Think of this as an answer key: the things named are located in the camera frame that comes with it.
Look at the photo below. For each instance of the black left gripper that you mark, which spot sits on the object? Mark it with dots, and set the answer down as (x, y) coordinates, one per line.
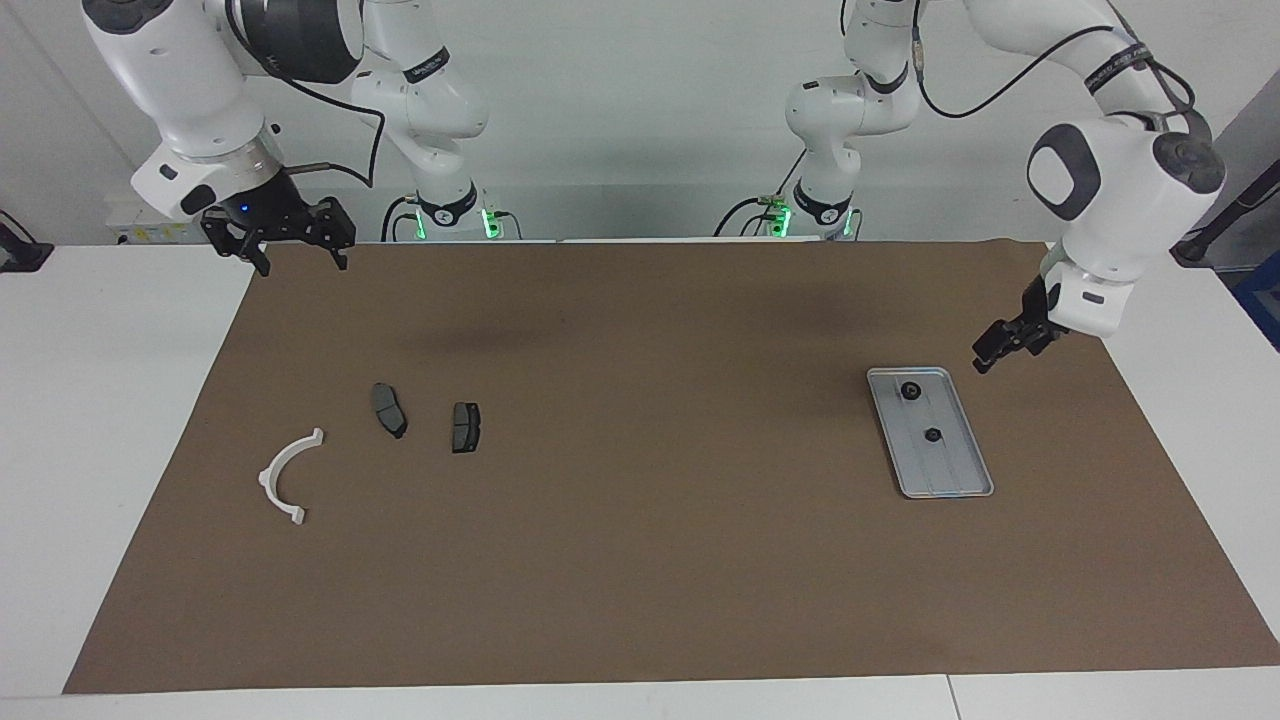
(1038, 325)

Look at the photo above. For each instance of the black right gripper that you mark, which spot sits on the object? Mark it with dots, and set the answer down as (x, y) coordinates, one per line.
(265, 210)

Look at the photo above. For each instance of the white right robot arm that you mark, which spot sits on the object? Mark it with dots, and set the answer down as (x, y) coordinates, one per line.
(180, 80)

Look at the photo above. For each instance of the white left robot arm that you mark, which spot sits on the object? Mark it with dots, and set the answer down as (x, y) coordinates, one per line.
(1120, 200)

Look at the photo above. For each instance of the silver metal tray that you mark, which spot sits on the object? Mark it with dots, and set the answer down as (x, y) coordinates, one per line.
(950, 465)

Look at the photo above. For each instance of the white power box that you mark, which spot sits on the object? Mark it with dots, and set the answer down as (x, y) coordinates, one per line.
(125, 225)

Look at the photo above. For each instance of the long dark brake pad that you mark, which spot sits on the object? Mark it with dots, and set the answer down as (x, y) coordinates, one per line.
(390, 410)

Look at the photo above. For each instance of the black stand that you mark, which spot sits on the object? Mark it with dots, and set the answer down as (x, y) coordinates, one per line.
(1215, 225)

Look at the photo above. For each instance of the blue box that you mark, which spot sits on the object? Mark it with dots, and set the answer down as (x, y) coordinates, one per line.
(1262, 300)

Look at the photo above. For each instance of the black table clamp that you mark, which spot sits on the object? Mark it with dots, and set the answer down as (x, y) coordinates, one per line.
(22, 252)

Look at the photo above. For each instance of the short dark brake pad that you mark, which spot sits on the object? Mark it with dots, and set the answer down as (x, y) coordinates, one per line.
(465, 427)

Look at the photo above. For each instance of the brown table mat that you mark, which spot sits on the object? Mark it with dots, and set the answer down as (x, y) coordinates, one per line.
(640, 580)

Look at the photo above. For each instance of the white semicircular bracket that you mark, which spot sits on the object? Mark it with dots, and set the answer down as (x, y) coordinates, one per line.
(268, 482)

